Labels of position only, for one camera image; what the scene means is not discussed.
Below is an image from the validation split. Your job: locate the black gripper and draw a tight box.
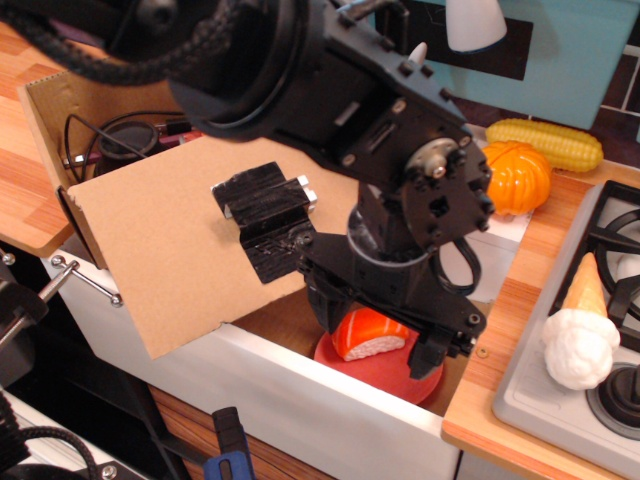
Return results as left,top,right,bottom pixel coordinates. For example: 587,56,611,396
298,233,486,379

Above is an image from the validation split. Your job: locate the brown cardboard box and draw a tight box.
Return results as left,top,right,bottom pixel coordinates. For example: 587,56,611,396
19,73,358,358

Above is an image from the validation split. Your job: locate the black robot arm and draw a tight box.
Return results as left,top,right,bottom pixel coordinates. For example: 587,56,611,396
106,1,494,379

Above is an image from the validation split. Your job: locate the salmon sushi toy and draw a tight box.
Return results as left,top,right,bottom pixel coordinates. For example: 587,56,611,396
330,308,410,362

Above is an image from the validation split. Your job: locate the red plate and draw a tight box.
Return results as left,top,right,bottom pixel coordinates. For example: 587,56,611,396
314,333,445,404

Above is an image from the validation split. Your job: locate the white toy sink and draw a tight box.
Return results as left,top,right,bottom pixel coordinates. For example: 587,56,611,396
44,238,507,479

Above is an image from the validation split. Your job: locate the toy ice cream cone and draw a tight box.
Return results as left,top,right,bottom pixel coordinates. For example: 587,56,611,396
542,252,620,391

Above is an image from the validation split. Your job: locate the orange toy pumpkin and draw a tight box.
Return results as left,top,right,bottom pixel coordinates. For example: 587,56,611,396
483,140,552,216

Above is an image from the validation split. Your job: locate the grey toy stove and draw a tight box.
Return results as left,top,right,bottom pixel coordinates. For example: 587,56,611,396
493,181,639,479

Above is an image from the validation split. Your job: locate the black stove knob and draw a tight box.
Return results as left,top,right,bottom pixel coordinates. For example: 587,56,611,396
586,362,639,441

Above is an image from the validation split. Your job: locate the yellow toy corn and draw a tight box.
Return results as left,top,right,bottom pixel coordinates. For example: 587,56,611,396
485,118,604,173

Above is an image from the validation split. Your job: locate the metal clamp screw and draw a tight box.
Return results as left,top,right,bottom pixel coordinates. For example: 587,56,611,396
0,252,124,351

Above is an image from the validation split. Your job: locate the white lamp shade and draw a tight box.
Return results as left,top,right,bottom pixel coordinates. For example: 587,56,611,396
445,0,507,53

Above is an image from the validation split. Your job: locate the teal box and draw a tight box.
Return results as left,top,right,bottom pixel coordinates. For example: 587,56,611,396
405,1,639,129

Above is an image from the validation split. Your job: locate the black taped handle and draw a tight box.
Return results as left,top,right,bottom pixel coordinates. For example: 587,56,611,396
211,162,317,284

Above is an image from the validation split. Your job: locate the blue black clamp handle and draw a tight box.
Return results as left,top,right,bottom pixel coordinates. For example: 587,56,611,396
203,407,256,480

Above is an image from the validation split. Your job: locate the black cable in box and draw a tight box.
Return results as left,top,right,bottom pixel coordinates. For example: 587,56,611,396
62,110,194,184

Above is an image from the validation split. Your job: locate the black braided cable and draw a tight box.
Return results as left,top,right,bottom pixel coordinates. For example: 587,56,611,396
0,0,261,87
0,394,104,480

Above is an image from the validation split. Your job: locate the black braided cable lower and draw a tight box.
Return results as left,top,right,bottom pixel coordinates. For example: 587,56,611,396
0,394,104,480

